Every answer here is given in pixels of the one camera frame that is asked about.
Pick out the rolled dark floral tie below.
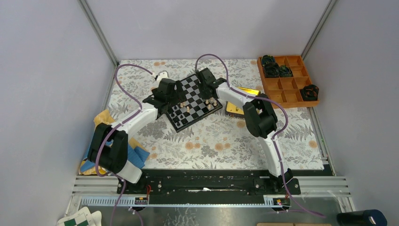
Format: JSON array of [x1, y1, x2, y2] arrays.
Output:
[[263, 62, 279, 78]]

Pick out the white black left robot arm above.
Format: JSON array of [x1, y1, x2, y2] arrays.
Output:
[[87, 76, 187, 194]]

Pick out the blue yellow cloth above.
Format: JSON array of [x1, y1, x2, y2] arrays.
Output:
[[79, 109, 150, 175]]

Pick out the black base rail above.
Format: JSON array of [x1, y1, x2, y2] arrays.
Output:
[[117, 169, 301, 205]]

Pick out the gold tin box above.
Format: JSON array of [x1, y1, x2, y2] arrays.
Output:
[[225, 87, 261, 118]]

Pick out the black grey chess board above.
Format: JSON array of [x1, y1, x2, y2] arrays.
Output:
[[166, 74, 223, 132]]

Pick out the dark blue cylinder bottle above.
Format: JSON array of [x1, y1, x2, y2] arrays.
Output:
[[336, 209, 388, 226]]

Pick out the floral table mat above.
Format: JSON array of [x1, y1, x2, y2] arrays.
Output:
[[108, 57, 324, 170]]

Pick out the green white checker card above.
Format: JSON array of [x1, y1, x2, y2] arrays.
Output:
[[56, 207, 102, 226]]

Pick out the orange wooden divider tray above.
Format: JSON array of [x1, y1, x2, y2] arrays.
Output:
[[257, 55, 319, 108]]

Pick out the rolled green floral tie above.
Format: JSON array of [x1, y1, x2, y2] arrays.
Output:
[[279, 65, 293, 78]]

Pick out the rolled blue floral tie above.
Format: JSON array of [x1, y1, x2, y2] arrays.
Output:
[[261, 55, 276, 66]]

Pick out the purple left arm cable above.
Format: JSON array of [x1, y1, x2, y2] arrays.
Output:
[[95, 64, 157, 226]]

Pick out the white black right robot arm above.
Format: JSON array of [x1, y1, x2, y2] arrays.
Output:
[[195, 68, 292, 194]]

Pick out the rolled black orange tie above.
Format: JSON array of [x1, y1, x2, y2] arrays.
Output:
[[300, 84, 319, 101]]

